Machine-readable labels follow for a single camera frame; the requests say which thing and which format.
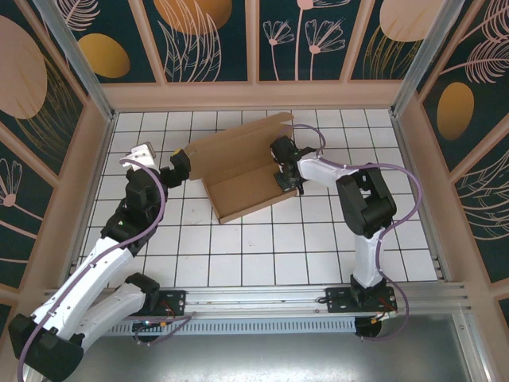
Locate brown cardboard paper box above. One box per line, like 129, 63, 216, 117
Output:
185, 111, 299, 224

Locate left base wiring yellow connector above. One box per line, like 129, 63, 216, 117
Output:
133, 306, 180, 333

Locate base wiring yellow connector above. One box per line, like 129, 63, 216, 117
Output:
133, 306, 180, 333
369, 296, 398, 324

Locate right base wiring yellow connector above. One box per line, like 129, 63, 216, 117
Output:
369, 296, 398, 324

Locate grey metal sheet panel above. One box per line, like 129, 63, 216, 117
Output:
23, 312, 490, 382

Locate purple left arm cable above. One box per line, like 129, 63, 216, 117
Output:
17, 165, 194, 373

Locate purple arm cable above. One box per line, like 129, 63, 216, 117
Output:
280, 123, 422, 343
17, 165, 194, 373

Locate aluminium side rail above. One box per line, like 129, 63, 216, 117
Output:
391, 115, 449, 282
59, 115, 116, 288

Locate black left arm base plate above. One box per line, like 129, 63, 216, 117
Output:
150, 289, 188, 318

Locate aluminium corner post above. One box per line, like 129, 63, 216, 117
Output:
389, 0, 460, 116
31, 0, 116, 123

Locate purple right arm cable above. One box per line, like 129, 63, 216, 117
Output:
280, 123, 422, 343

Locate aluminium mounting rail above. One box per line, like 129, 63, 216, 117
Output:
37, 282, 472, 319

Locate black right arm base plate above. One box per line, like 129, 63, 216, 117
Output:
324, 286, 398, 315

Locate slotted grey cable duct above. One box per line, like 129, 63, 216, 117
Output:
107, 316, 357, 335

